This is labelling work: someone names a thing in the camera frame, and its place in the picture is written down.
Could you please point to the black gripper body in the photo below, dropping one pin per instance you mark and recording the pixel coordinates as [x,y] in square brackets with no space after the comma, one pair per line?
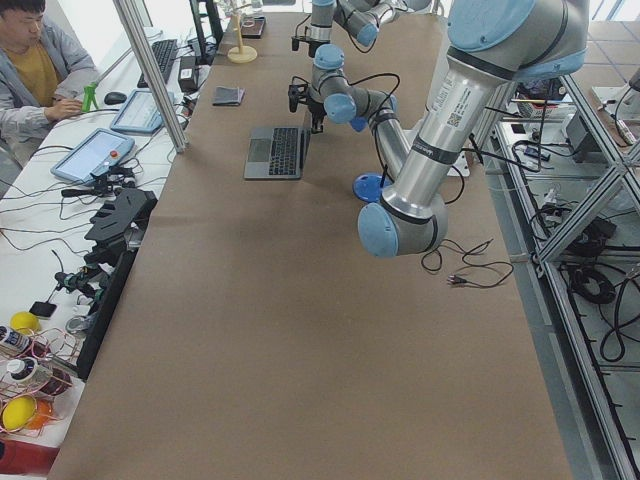
[316,108]

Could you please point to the grey laptop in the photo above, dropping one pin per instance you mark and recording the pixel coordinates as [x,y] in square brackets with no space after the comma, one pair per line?
[278,152]

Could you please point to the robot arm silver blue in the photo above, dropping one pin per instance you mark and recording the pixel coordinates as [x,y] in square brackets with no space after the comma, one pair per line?
[490,43]
[361,20]

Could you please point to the blue desk lamp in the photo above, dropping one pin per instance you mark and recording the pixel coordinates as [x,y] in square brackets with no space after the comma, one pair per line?
[368,186]

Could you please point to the grey folded cloth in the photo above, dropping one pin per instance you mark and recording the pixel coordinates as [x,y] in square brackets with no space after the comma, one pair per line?
[228,96]

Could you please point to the wooden cup stand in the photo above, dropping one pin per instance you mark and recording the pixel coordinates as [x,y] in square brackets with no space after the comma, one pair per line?
[240,53]

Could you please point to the black keyboard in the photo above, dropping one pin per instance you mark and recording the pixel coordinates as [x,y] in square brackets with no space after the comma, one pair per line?
[165,52]

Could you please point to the far teach pendant tablet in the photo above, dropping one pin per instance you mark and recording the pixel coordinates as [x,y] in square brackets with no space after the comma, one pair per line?
[138,115]

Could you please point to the teach pendant tablet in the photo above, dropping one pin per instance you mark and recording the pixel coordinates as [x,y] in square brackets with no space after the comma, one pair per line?
[138,115]
[99,151]

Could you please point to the black computer mouse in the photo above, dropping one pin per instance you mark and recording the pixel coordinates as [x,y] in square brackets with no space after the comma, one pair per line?
[114,98]

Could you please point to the near teach pendant tablet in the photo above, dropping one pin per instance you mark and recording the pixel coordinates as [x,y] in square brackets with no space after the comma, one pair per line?
[99,151]

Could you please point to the green phone stand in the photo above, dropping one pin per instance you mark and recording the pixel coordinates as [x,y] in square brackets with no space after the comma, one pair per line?
[89,98]

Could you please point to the seated person grey jacket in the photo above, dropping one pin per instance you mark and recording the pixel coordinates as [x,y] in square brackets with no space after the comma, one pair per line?
[44,70]

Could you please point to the yellow ball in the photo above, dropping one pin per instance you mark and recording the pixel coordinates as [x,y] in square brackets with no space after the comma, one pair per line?
[25,322]

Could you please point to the aluminium frame post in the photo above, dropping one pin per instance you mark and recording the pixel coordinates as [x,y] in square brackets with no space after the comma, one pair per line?
[131,21]

